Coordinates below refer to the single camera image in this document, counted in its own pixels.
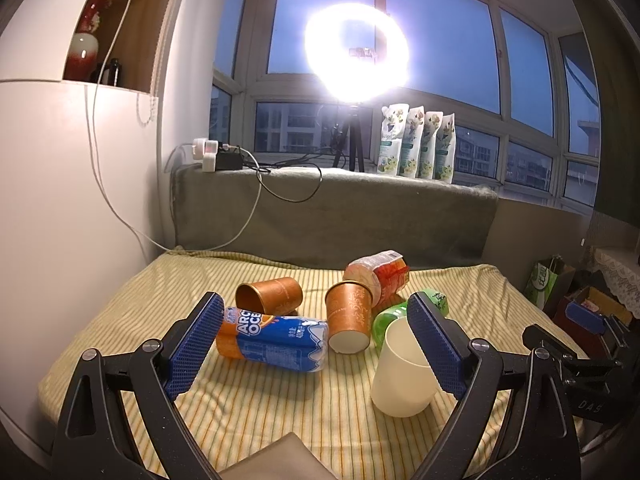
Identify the cardboard box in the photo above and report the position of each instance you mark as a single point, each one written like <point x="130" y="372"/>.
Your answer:
<point x="607" y="302"/>

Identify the grey blanket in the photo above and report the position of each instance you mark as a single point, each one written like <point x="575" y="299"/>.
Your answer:
<point x="350" y="215"/>

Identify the grey folded cloth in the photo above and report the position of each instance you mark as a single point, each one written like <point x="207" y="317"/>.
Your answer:
<point x="295" y="457"/>

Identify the black tripod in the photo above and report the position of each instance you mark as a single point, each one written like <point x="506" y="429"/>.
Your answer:
<point x="357" y="135"/>

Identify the green plastic bottle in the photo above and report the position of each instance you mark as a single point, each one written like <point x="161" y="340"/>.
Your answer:
<point x="395" y="316"/>

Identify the dark green curtain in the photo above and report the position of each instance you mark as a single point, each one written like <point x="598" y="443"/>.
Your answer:
<point x="615" y="135"/>

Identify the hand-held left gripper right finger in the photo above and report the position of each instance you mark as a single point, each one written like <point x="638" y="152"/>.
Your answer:
<point x="435" y="350"/>

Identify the orange instant noodle cup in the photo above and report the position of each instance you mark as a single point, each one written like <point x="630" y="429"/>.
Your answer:
<point x="385" y="272"/>

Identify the green paper bag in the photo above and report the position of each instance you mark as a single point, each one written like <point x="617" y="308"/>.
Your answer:
<point x="545" y="285"/>

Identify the black bottle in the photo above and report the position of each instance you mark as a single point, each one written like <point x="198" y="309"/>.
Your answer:
<point x="112" y="72"/>

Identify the white cabinet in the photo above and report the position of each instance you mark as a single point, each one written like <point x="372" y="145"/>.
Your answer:
<point x="50" y="200"/>

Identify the blue and orange drink bottle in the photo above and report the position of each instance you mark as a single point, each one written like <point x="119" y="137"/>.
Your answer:
<point x="275" y="342"/>

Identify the white power strip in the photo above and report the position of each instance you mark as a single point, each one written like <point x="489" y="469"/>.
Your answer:
<point x="206" y="152"/>

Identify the black power adapter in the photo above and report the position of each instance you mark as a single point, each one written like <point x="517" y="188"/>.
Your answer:
<point x="229" y="160"/>

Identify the cream plastic cup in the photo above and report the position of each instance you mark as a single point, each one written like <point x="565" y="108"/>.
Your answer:
<point x="400" y="385"/>

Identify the red and white vase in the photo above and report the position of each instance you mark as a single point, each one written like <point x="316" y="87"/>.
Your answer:
<point x="82" y="50"/>

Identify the brown patterned paper cup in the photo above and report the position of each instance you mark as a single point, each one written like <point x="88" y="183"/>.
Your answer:
<point x="347" y="315"/>

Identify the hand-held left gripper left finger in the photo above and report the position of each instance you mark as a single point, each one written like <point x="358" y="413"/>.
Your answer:
<point x="195" y="345"/>

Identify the white window frame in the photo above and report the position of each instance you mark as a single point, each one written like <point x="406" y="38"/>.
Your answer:
<point x="450" y="105"/>

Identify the plain brown paper cup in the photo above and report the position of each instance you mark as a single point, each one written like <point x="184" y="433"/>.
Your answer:
<point x="272" y="295"/>

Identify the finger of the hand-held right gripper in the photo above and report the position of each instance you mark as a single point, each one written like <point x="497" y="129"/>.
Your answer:
<point x="542" y="340"/>
<point x="585" y="317"/>

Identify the white lace cloth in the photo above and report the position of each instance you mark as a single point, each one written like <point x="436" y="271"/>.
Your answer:
<point x="620" y="270"/>

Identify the yellow striped cloth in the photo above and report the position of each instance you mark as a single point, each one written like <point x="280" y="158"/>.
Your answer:
<point x="320" y="410"/>

